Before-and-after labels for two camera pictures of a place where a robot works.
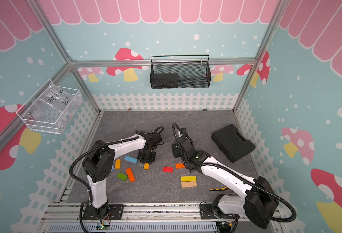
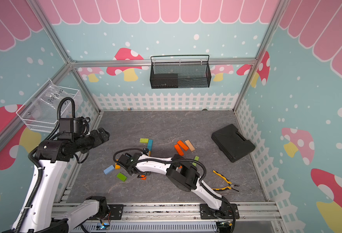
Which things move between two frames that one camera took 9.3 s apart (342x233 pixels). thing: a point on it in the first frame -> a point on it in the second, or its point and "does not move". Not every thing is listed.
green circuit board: (102, 227) does not move
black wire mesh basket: (179, 71) does not move
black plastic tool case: (232, 143) does not move
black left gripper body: (145, 155) -> (94, 140)
